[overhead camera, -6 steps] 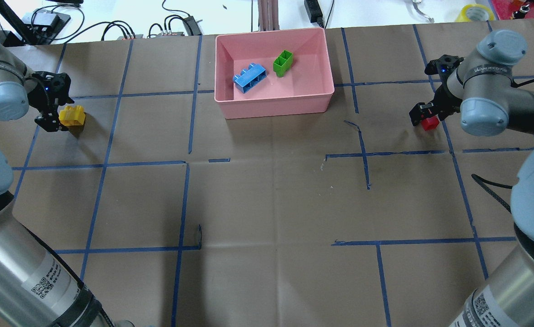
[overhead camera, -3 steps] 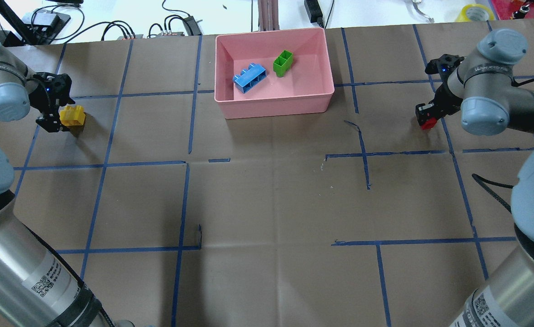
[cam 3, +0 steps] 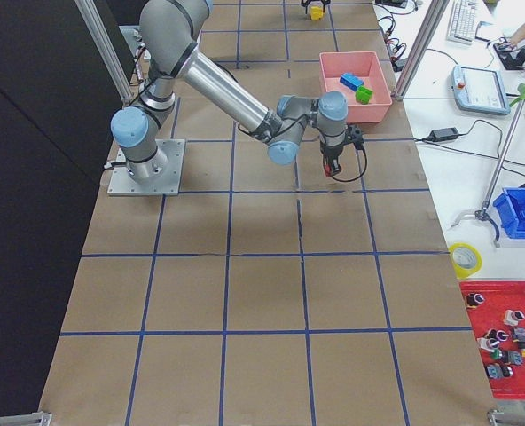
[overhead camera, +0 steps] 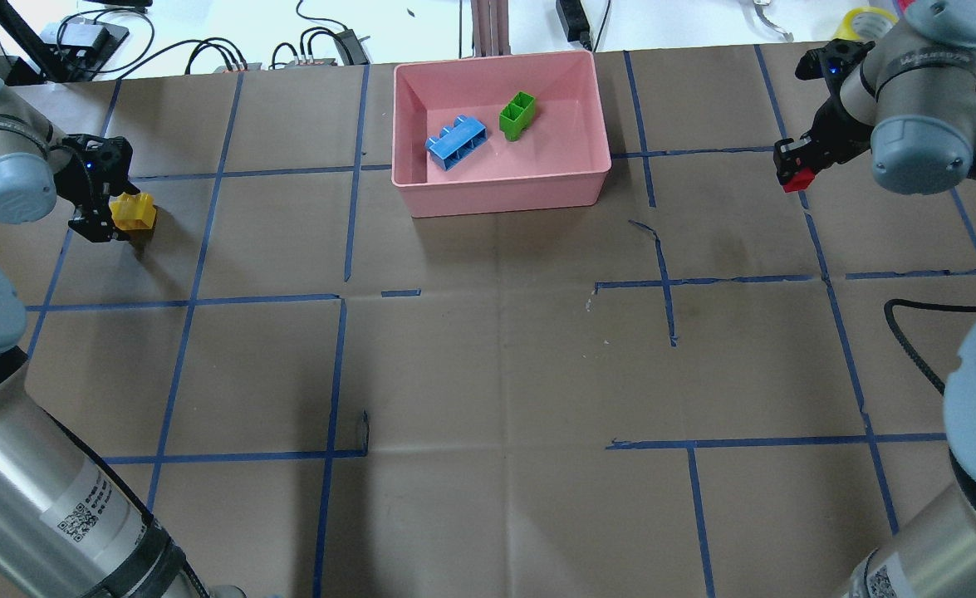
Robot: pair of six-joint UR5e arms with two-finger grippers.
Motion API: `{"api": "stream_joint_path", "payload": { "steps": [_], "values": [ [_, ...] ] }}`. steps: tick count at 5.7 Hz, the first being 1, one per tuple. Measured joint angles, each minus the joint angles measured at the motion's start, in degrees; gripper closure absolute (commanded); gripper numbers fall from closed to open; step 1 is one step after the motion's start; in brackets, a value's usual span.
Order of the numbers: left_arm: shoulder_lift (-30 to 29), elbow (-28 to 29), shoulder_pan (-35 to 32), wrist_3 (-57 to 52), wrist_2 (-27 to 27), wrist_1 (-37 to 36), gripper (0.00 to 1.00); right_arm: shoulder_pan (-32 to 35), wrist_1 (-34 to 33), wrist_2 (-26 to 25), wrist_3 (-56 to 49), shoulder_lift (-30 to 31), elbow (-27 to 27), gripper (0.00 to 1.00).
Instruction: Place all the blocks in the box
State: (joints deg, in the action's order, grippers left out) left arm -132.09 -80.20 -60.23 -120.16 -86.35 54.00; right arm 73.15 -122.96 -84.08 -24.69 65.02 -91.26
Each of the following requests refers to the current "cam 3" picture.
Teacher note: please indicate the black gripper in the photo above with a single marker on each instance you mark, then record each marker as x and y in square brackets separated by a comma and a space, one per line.
[331, 153]

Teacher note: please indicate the yellow toy block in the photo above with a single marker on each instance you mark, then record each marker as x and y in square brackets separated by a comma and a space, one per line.
[316, 12]

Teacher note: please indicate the green toy block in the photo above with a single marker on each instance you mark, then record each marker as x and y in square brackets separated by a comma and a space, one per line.
[363, 95]

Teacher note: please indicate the blue toy block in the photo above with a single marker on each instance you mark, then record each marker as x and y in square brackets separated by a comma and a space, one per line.
[350, 81]

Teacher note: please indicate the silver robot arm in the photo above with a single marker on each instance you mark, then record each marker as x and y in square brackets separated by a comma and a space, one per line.
[170, 31]

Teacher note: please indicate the pink plastic box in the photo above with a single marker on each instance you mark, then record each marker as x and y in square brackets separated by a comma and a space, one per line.
[359, 77]

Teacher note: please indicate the black power brick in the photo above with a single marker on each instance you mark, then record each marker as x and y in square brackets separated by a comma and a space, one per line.
[443, 134]

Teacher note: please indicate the white keyboard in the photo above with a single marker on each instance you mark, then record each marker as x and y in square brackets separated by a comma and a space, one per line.
[461, 24]

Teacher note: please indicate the yellow tape roll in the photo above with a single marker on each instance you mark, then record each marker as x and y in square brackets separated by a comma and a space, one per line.
[466, 260]

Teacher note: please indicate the teach pendant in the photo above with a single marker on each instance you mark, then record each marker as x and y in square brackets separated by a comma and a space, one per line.
[479, 90]

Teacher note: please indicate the blue storage bin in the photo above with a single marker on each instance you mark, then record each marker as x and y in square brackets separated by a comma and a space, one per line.
[510, 205]

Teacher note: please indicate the metal reacher grabber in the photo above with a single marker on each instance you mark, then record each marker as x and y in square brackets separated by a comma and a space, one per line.
[482, 214]

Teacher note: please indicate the red parts tray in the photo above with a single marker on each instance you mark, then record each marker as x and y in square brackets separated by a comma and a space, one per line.
[496, 310]

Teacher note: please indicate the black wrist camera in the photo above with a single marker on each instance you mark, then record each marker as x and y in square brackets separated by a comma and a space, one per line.
[355, 136]

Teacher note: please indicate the aluminium frame post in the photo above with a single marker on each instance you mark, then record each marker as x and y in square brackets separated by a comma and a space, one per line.
[434, 14]

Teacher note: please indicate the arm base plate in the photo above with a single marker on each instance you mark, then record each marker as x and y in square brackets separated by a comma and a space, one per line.
[159, 176]

